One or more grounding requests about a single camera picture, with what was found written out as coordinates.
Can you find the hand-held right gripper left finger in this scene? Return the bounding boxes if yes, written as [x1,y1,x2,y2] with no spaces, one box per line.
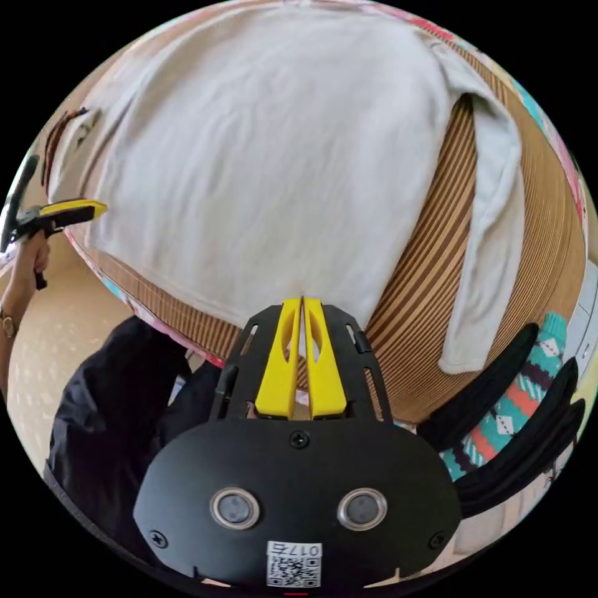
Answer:
[254,298,303,419]

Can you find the person's left hand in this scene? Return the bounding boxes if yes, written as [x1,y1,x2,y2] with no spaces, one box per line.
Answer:
[6,230,51,313]

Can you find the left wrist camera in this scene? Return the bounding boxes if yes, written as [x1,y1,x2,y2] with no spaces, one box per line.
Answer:
[0,154,41,254]

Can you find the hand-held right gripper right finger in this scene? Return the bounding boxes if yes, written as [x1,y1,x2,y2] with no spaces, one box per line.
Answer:
[303,298,348,420]

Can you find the person's body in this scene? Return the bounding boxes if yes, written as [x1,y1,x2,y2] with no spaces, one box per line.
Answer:
[43,315,226,569]

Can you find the white long sleeve shirt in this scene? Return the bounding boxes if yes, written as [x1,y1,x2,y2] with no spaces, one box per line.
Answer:
[46,0,527,375]

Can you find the person's left forearm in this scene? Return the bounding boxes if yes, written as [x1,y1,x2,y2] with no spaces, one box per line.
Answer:
[0,292,30,398]

